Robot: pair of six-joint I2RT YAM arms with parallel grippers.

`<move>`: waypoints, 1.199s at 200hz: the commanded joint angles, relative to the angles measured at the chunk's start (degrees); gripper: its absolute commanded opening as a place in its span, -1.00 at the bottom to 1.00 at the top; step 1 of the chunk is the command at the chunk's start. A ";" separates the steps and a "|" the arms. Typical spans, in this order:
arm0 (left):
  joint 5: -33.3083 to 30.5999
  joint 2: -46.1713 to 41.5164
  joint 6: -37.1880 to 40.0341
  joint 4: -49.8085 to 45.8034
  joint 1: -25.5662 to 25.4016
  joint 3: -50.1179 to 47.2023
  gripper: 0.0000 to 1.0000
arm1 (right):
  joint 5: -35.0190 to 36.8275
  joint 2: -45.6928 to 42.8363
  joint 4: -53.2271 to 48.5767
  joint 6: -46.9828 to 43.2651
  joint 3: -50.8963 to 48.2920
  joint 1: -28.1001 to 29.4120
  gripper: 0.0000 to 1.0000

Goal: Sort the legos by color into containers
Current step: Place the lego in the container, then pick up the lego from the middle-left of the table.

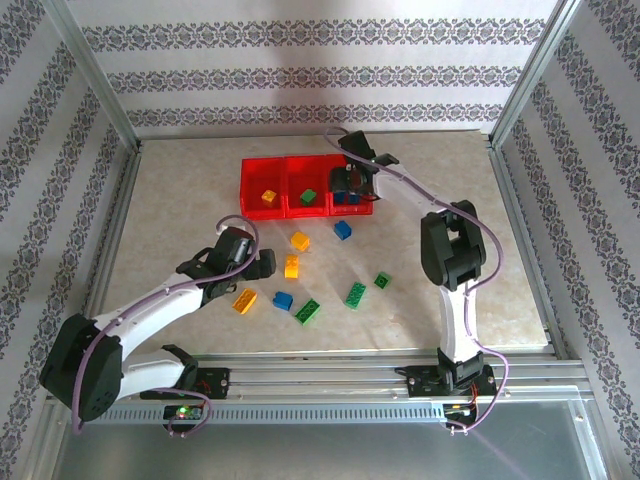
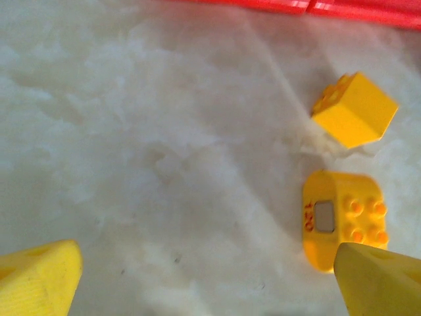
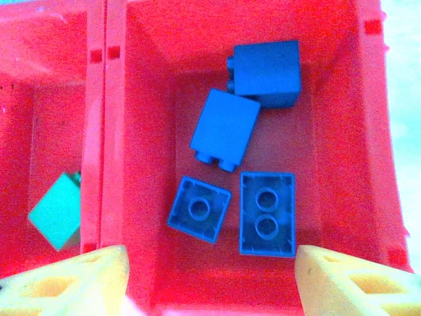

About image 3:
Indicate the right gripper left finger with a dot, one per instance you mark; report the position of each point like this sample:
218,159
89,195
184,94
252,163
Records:
65,289

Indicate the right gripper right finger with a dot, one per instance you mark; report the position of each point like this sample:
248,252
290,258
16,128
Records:
355,289

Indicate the green square lego brick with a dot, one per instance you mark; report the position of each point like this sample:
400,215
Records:
56,214

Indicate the blue oblong lego brick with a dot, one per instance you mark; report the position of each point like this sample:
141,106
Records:
267,214

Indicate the small blue lego brick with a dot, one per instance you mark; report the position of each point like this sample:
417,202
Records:
199,209

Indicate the red plastic bin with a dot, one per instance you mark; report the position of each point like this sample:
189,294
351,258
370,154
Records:
49,115
329,164

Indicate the dark blue tall lego brick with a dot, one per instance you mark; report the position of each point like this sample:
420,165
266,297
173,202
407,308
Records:
268,70

